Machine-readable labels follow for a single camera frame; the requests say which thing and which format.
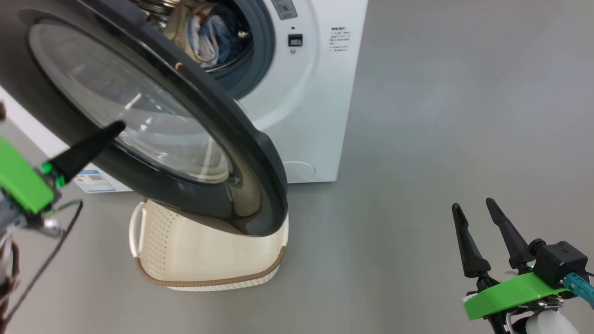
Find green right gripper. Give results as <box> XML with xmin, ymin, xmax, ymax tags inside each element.
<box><xmin>452</xmin><ymin>198</ymin><xmax>569</xmax><ymax>334</ymax></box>

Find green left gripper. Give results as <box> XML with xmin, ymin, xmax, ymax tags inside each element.
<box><xmin>0</xmin><ymin>120</ymin><xmax>127</xmax><ymax>237</ymax></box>

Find dark round washing machine door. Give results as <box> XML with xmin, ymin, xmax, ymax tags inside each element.
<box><xmin>0</xmin><ymin>0</ymin><xmax>289</xmax><ymax>237</ymax></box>

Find cream garment with black print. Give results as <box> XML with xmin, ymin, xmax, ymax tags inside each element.
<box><xmin>165</xmin><ymin>0</ymin><xmax>219</xmax><ymax>63</ymax></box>

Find cream perforated laundry basket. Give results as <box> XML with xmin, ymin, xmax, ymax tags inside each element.
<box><xmin>129</xmin><ymin>199</ymin><xmax>289</xmax><ymax>292</ymax></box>

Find clothes inside washer drum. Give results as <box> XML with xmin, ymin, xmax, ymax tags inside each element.
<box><xmin>132</xmin><ymin>0</ymin><xmax>253</xmax><ymax>75</ymax></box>

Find grey rubber door gasket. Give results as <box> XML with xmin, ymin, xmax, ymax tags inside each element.
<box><xmin>204</xmin><ymin>0</ymin><xmax>277</xmax><ymax>100</ymax></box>

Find white washing machine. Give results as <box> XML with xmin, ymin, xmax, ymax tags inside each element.
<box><xmin>0</xmin><ymin>0</ymin><xmax>369</xmax><ymax>193</ymax></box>

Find washing machine display panel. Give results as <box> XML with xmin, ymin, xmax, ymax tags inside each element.
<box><xmin>271</xmin><ymin>0</ymin><xmax>298</xmax><ymax>20</ymax></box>

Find blue white energy label sticker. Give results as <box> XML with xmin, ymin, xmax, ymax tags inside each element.
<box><xmin>74</xmin><ymin>169</ymin><xmax>116</xmax><ymax>193</ymax></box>

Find round white filter cover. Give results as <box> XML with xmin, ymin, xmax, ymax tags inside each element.
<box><xmin>282</xmin><ymin>161</ymin><xmax>317</xmax><ymax>184</ymax></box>

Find teal cable connector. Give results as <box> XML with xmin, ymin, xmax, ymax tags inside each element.
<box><xmin>564</xmin><ymin>273</ymin><xmax>594</xmax><ymax>309</ymax></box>

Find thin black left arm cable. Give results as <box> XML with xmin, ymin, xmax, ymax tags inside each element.
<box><xmin>0</xmin><ymin>199</ymin><xmax>84</xmax><ymax>328</ymax></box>

